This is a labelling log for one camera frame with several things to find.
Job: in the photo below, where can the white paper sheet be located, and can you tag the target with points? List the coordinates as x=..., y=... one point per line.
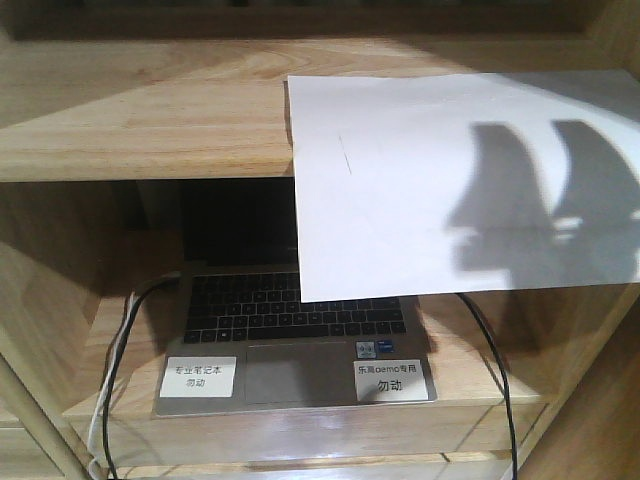
x=465, y=182

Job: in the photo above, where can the silver laptop black keyboard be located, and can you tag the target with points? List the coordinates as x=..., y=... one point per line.
x=240, y=296

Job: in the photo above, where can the white label sticker right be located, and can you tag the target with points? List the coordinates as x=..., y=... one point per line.
x=390, y=381

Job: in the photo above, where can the white label sticker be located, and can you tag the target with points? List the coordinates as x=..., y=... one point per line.
x=390, y=381
x=198, y=377

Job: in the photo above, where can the white label sticker left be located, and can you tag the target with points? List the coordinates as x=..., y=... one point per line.
x=198, y=377

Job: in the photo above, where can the wooden shelf unit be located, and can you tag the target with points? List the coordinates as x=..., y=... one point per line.
x=91, y=96

